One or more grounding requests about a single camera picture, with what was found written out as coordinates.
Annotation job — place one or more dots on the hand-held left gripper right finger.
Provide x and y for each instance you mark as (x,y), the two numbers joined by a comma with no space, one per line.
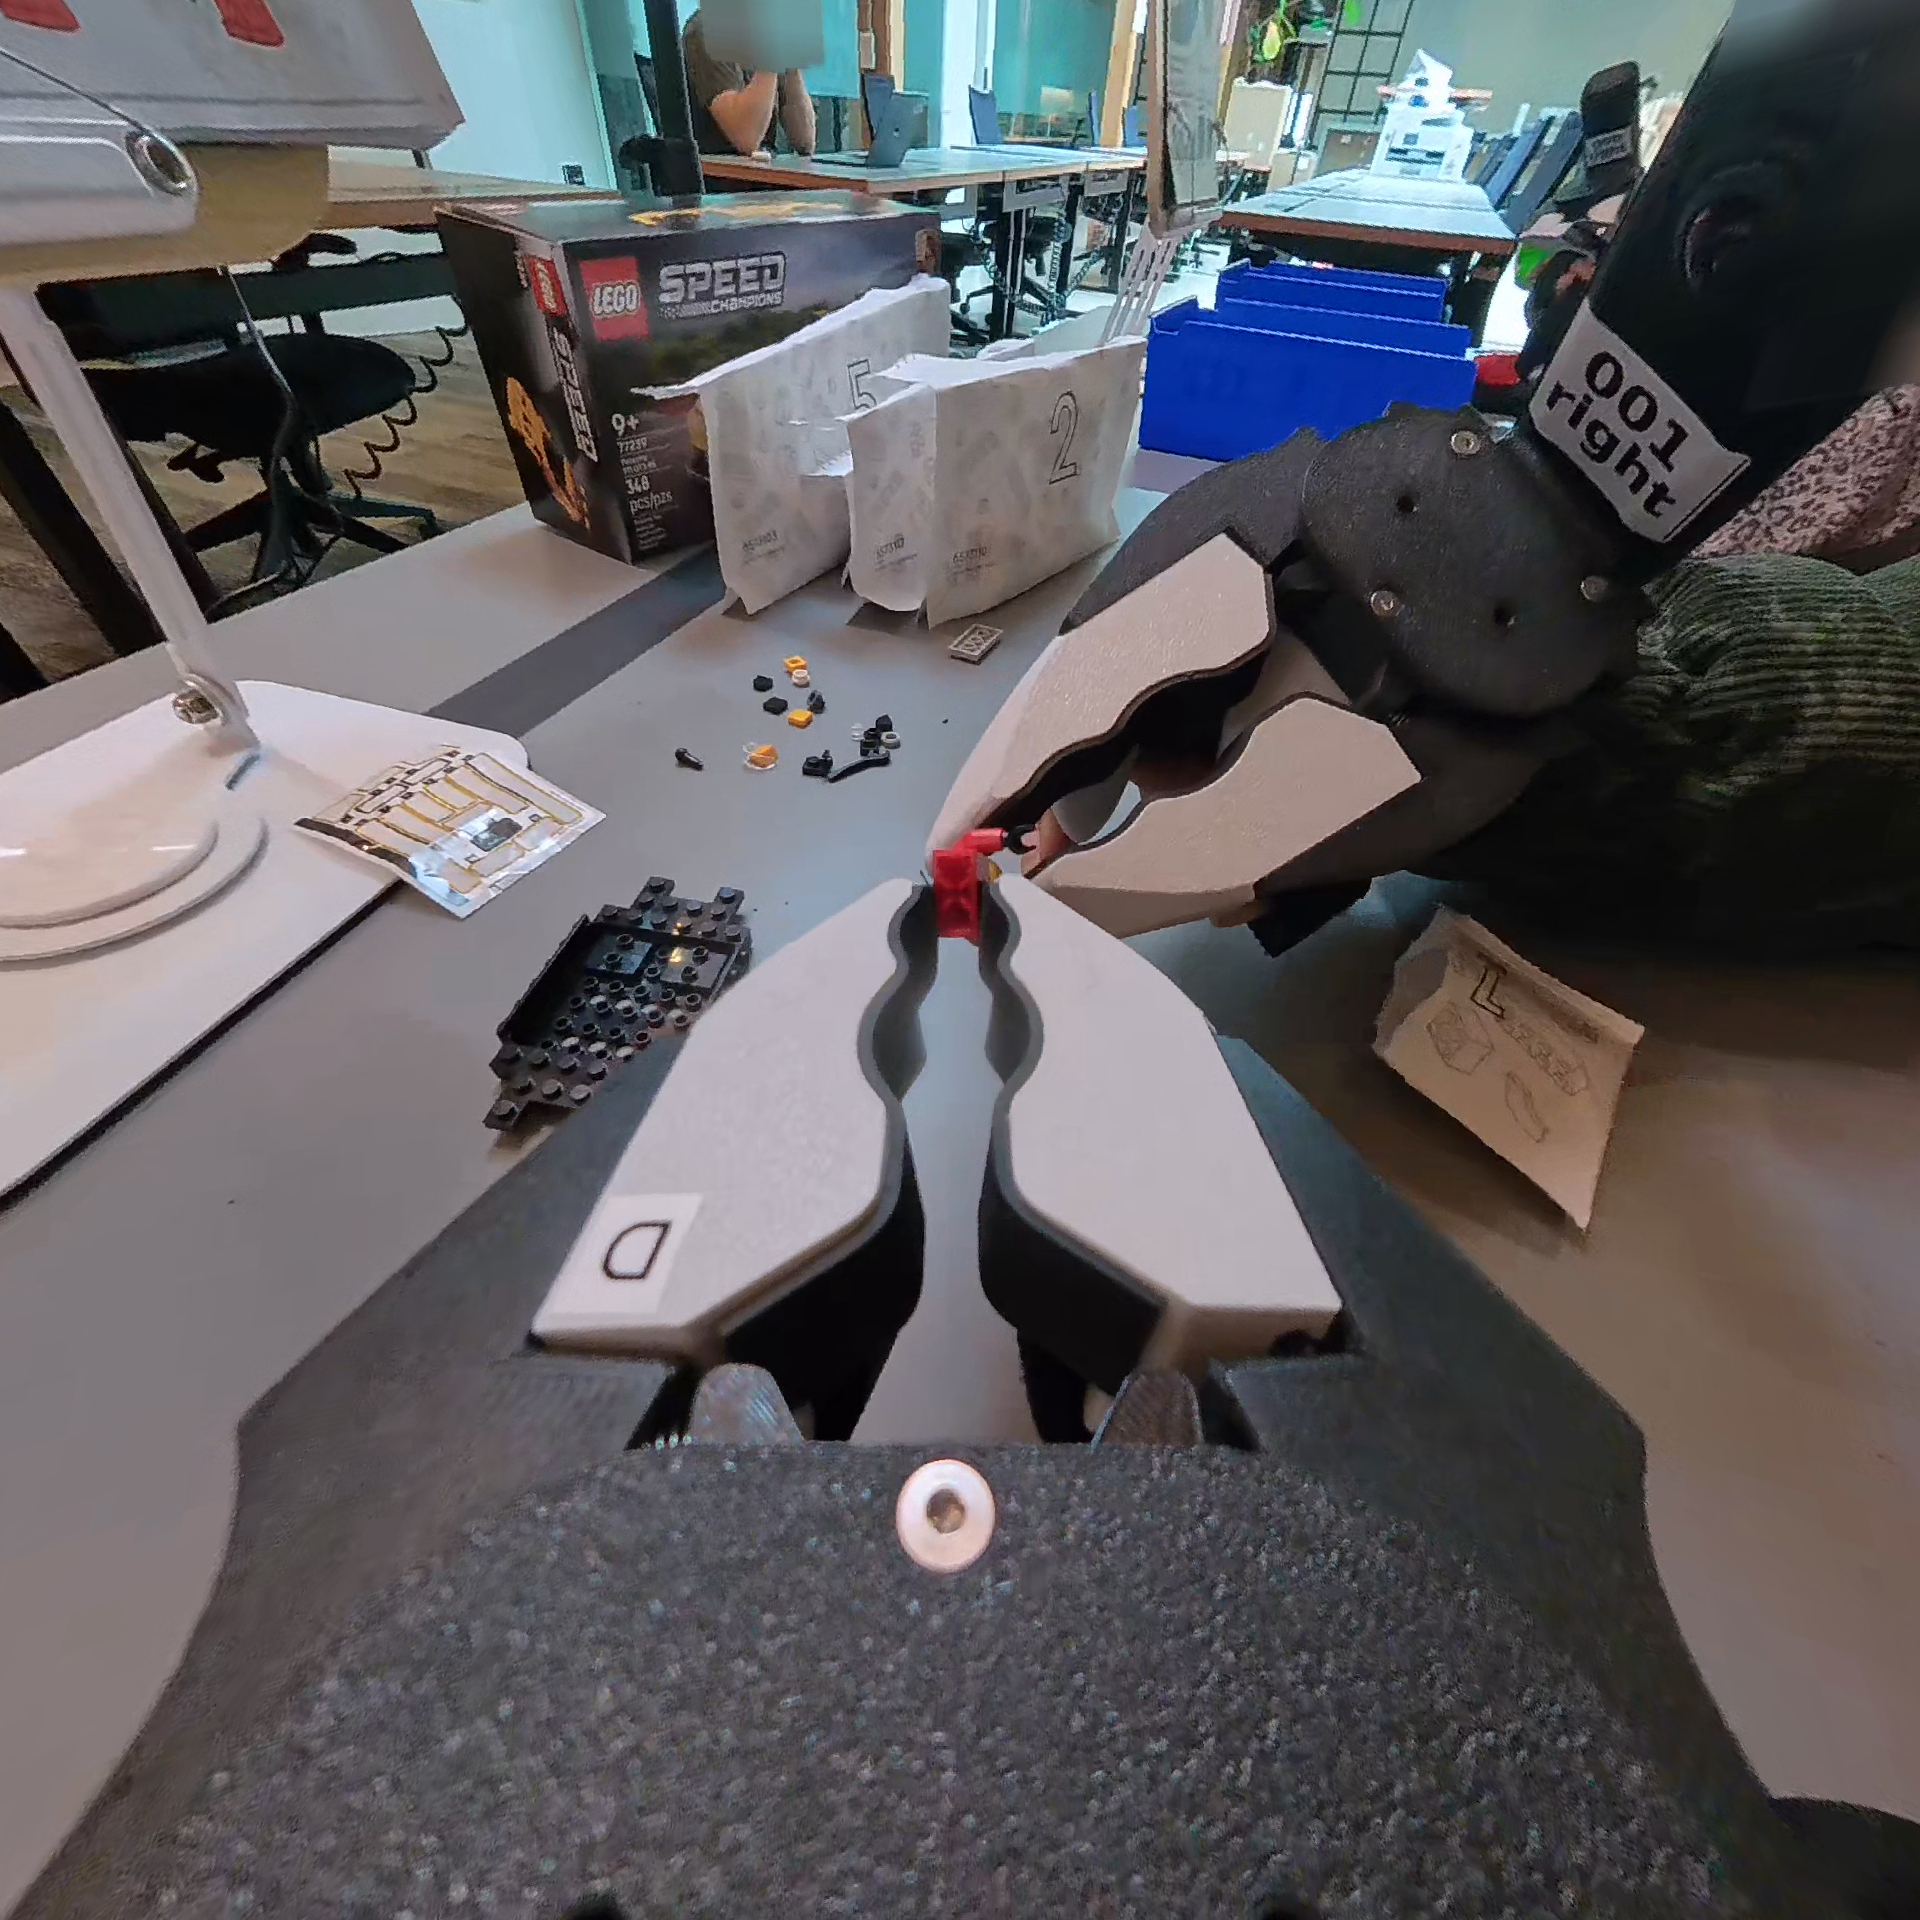
(1156,1171)

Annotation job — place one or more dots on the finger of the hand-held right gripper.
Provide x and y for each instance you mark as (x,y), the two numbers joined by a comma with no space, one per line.
(1141,645)
(1277,820)

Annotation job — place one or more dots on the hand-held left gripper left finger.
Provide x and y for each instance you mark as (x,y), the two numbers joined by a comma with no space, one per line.
(751,1141)

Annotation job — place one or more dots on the red minifigure torso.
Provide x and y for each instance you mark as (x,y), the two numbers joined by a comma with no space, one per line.
(960,892)

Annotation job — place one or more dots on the small white paper bag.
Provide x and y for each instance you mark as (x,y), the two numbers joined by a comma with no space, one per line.
(1516,1051)

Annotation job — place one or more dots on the person's right forearm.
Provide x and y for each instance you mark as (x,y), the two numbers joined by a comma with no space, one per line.
(1725,720)

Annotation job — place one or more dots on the small grey toy tile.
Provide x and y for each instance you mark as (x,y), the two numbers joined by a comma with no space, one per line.
(979,643)

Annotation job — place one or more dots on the black toy chassis plate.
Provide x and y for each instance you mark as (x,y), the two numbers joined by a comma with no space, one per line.
(630,1004)

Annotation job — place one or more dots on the blue plastic bin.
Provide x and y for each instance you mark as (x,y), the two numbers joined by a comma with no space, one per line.
(1306,399)
(1382,301)

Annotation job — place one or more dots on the group of small toy pieces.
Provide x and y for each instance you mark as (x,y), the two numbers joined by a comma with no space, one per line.
(810,720)

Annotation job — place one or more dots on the floral patterned cloth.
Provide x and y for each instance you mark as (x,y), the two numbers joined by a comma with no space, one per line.
(1830,480)

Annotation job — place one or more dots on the sticker sheet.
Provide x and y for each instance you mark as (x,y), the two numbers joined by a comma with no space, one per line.
(451,827)

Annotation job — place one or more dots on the dark board document stand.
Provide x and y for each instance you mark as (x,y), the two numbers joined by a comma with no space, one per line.
(1195,119)

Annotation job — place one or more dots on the laptop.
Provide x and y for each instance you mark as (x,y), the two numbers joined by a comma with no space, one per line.
(896,129)

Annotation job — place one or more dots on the black toy set box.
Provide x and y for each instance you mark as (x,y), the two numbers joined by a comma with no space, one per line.
(630,359)

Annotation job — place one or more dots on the black upright pole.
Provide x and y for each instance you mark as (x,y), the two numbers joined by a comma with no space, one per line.
(676,107)

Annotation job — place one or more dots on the black office chair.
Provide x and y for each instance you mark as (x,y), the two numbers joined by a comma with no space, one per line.
(255,389)

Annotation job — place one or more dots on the toy instruction booklet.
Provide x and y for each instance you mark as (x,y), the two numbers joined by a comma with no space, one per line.
(226,60)

